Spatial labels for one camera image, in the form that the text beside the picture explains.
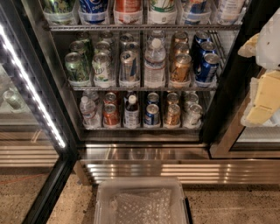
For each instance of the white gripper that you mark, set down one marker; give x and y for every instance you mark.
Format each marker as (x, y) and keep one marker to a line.
(270, 48)

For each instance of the bottom-shelf water bottle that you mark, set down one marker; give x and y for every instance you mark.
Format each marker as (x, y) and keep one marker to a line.
(91, 118)
(93, 95)

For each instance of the middle-shelf water bottle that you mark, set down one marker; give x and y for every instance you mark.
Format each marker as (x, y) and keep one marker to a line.
(154, 64)

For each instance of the top-shelf green-white bottle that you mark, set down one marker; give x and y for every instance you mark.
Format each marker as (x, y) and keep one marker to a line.
(162, 11)

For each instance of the dark bottle white cap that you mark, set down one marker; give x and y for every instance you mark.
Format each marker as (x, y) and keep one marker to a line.
(131, 112)

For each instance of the top-shelf orange bottle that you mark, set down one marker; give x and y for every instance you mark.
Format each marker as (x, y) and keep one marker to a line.
(128, 12)

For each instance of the top-shelf blue pepsi bottle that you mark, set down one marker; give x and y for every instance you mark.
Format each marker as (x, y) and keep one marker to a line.
(93, 11)

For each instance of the top-shelf green bottle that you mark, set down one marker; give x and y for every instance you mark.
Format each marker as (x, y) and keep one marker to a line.
(60, 12)

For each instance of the glass fridge door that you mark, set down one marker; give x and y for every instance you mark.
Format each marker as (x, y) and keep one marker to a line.
(29, 150)

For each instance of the front blue pepsi can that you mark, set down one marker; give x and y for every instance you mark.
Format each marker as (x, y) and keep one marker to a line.
(207, 67)

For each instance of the blue pepsi can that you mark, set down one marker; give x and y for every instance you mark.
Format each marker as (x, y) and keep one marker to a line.
(207, 67)
(206, 47)

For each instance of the rear silver bottom can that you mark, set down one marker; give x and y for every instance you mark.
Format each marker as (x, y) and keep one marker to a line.
(189, 99)

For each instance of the silver can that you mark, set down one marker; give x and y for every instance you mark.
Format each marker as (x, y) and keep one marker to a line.
(189, 99)
(192, 116)

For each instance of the front silver bottom can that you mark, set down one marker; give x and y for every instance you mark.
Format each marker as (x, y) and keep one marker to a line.
(192, 116)

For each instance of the front gold middle can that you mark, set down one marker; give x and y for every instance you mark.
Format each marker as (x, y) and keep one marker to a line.
(181, 66)

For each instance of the gold can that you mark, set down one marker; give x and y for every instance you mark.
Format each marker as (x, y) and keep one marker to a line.
(172, 98)
(181, 48)
(172, 116)
(181, 66)

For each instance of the rear gold bottom can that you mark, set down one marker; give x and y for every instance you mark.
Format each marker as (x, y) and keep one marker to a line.
(172, 98)

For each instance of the front gold bottom can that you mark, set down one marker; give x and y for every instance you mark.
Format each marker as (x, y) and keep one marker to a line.
(172, 116)

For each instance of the rear blue bottom can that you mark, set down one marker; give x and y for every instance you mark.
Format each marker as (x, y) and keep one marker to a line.
(153, 98)

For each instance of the front blue bottom can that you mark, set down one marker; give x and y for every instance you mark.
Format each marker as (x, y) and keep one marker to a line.
(151, 115)

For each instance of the front silver-blue can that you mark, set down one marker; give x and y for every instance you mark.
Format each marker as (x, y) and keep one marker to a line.
(129, 71)

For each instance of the rear orange soda can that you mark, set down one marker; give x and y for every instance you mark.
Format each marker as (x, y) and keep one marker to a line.
(110, 98)

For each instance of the orange soda can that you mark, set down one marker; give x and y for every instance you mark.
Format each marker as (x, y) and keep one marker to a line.
(110, 98)
(110, 115)

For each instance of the front orange soda can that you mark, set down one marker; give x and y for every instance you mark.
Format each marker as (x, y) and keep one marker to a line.
(110, 115)

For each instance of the front white-green can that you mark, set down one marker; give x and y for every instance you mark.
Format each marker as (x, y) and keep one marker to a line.
(102, 67)

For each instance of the white-green can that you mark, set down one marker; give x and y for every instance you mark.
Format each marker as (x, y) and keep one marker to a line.
(102, 47)
(102, 67)

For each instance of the front green can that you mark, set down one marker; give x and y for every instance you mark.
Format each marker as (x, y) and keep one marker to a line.
(75, 67)

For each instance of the green can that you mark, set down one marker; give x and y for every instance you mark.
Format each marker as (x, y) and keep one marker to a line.
(75, 67)
(78, 47)

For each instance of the clear plastic bin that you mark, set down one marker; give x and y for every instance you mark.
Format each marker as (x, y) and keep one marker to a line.
(145, 200)

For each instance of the LED light strip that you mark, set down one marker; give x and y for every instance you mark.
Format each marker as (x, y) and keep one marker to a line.
(30, 87)

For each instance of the middle wire shelf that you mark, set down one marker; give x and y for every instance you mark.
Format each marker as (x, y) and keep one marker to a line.
(144, 88)

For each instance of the wire shelf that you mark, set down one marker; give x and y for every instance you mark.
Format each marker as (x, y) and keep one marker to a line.
(144, 88)
(141, 27)

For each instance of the upper wire shelf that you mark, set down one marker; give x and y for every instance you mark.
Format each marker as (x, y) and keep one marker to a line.
(141, 27)

